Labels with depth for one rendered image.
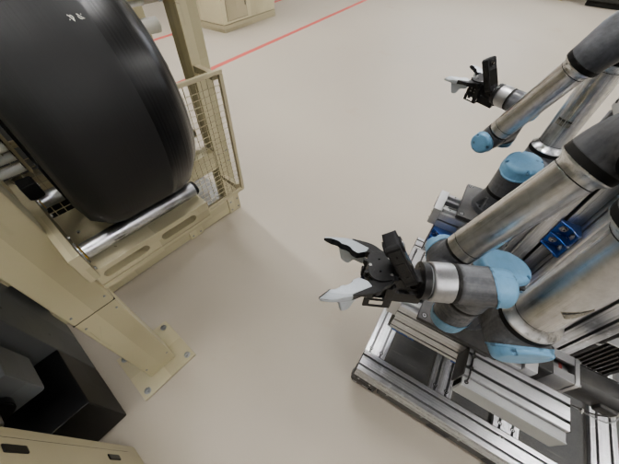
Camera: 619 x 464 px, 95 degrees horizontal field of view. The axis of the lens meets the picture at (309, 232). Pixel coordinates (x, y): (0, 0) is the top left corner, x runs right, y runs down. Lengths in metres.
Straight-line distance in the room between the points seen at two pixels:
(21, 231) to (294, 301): 1.20
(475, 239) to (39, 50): 0.83
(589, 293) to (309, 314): 1.27
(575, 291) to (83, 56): 0.89
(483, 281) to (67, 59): 0.78
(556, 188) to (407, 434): 1.23
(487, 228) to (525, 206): 0.08
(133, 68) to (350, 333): 1.42
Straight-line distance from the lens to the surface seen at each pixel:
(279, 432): 1.52
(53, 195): 1.14
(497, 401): 1.04
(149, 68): 0.69
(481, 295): 0.59
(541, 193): 0.63
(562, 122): 1.28
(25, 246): 0.95
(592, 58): 1.09
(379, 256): 0.56
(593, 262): 0.60
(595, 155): 0.61
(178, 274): 1.92
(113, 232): 0.91
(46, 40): 0.67
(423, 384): 1.40
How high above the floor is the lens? 1.51
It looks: 50 degrees down
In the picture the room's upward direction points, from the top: 2 degrees clockwise
